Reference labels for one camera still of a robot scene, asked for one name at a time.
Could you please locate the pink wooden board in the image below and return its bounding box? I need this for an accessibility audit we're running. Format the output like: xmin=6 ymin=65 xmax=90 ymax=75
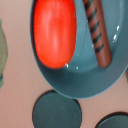
xmin=0 ymin=0 xmax=128 ymax=128

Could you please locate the grey toy frying pan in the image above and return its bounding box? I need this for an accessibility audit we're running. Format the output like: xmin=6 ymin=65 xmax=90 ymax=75
xmin=30 ymin=0 xmax=128 ymax=99

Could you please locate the black burner disc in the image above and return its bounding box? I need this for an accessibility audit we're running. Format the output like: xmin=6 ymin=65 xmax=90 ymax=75
xmin=95 ymin=112 xmax=128 ymax=128
xmin=32 ymin=91 xmax=82 ymax=128

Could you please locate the brown toy sausage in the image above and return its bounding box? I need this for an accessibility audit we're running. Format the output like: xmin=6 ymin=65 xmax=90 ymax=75
xmin=83 ymin=0 xmax=111 ymax=68

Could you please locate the red toy tomato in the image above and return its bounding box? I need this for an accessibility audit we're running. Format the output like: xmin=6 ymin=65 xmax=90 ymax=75
xmin=34 ymin=0 xmax=77 ymax=69

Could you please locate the tan gripper finger with teal pad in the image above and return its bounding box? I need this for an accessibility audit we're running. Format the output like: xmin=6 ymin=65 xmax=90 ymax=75
xmin=0 ymin=19 xmax=8 ymax=88

